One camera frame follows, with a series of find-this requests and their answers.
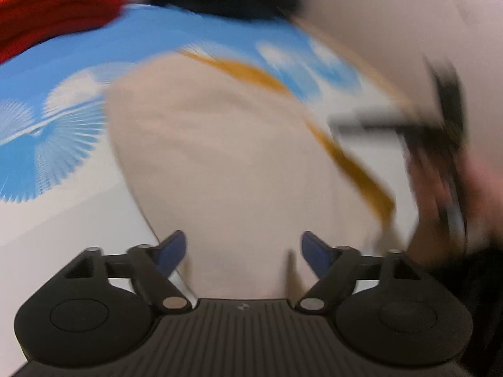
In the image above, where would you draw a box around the blue patterned bed sheet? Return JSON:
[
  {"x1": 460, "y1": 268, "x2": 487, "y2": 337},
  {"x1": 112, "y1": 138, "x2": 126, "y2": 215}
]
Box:
[{"x1": 0, "y1": 2, "x2": 394, "y2": 268}]

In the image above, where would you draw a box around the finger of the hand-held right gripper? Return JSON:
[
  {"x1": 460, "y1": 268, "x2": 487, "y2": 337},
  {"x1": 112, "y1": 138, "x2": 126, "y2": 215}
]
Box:
[{"x1": 327, "y1": 112, "x2": 411, "y2": 136}]

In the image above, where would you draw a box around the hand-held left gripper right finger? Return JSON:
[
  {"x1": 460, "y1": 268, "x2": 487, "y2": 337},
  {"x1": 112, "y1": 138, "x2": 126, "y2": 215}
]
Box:
[{"x1": 295, "y1": 231, "x2": 428, "y2": 315}]

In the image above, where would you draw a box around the folded red blanket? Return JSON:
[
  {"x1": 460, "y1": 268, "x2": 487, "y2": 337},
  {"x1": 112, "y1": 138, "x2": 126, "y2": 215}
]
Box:
[{"x1": 0, "y1": 0, "x2": 125, "y2": 64}]

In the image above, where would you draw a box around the beige and yellow hoodie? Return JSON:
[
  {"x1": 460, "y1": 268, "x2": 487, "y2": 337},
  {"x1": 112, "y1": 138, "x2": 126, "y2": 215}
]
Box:
[{"x1": 104, "y1": 47, "x2": 419, "y2": 300}]

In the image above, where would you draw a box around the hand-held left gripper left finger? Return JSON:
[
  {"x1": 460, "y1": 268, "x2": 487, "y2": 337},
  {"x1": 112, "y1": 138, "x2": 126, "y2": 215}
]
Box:
[{"x1": 63, "y1": 230, "x2": 193, "y2": 315}]

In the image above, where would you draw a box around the person's right hand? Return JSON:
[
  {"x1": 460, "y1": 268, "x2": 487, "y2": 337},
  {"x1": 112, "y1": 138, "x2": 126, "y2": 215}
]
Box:
[{"x1": 406, "y1": 153, "x2": 503, "y2": 264}]

